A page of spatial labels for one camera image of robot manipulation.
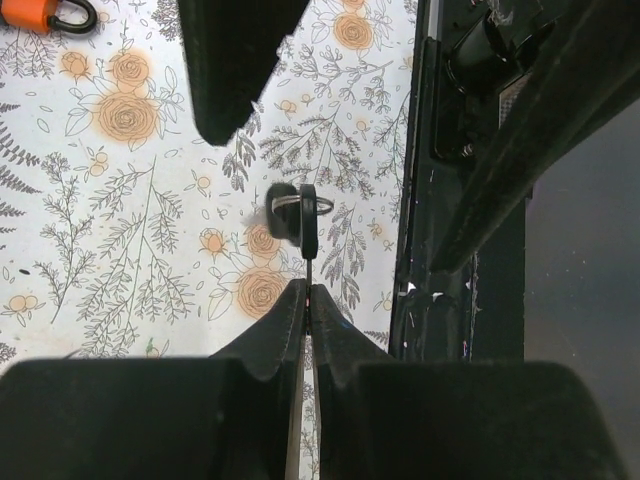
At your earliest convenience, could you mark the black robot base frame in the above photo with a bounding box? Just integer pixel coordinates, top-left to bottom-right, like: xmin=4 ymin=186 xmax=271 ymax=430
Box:
xmin=389 ymin=1 xmax=639 ymax=362

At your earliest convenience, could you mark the black keys bunch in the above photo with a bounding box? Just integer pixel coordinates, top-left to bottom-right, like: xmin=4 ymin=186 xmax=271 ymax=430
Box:
xmin=265 ymin=182 xmax=334 ymax=287

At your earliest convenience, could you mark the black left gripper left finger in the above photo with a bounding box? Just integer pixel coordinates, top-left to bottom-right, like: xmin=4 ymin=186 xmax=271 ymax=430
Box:
xmin=1 ymin=280 xmax=306 ymax=479

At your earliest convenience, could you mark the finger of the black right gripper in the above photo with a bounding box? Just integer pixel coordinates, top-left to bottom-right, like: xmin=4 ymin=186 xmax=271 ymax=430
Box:
xmin=178 ymin=0 xmax=306 ymax=146

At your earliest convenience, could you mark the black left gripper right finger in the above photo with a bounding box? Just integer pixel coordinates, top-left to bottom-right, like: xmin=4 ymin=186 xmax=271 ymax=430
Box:
xmin=309 ymin=285 xmax=628 ymax=479

